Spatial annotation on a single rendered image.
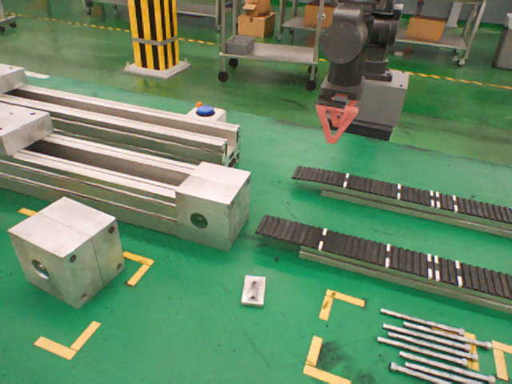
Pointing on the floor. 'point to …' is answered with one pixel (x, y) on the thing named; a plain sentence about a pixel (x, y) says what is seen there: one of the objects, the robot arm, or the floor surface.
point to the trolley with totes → (249, 51)
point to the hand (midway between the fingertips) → (334, 130)
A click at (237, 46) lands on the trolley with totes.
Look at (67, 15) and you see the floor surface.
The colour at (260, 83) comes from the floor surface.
